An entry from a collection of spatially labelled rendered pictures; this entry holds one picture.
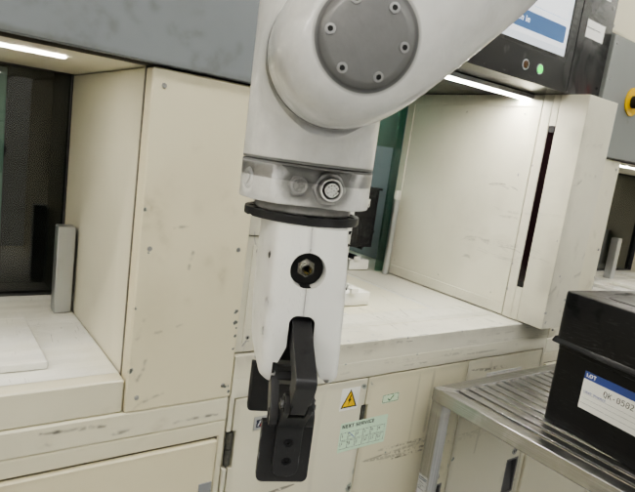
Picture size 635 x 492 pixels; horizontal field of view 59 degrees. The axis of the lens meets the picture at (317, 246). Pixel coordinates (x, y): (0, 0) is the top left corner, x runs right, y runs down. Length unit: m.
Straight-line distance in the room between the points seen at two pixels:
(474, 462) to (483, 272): 0.46
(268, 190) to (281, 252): 0.04
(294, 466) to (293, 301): 0.10
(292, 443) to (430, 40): 0.24
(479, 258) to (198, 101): 0.92
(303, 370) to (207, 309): 0.56
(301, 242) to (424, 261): 1.31
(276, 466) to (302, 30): 0.25
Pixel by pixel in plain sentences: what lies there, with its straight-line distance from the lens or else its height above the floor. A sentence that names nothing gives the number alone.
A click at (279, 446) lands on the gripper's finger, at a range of 0.36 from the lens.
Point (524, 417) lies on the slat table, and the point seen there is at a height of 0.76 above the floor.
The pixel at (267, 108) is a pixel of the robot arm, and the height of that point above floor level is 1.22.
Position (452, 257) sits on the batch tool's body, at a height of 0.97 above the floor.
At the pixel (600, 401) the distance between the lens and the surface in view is 1.13.
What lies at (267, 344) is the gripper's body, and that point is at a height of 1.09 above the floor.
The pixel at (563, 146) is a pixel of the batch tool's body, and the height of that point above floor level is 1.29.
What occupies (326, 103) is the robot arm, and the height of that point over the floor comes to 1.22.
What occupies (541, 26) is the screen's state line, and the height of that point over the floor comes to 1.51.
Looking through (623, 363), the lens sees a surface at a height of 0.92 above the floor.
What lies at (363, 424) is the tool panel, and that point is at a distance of 1.15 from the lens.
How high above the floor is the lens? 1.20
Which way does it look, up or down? 9 degrees down
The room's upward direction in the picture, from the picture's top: 8 degrees clockwise
